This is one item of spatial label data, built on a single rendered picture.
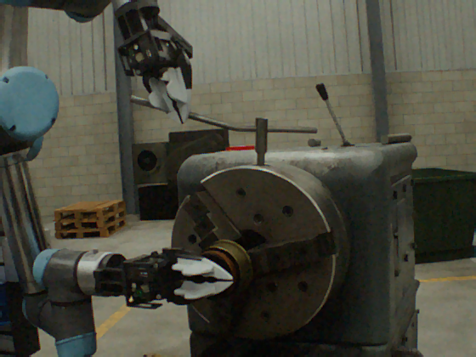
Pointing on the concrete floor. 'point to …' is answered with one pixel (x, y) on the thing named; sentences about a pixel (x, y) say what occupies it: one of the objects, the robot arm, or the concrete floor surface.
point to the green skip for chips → (444, 214)
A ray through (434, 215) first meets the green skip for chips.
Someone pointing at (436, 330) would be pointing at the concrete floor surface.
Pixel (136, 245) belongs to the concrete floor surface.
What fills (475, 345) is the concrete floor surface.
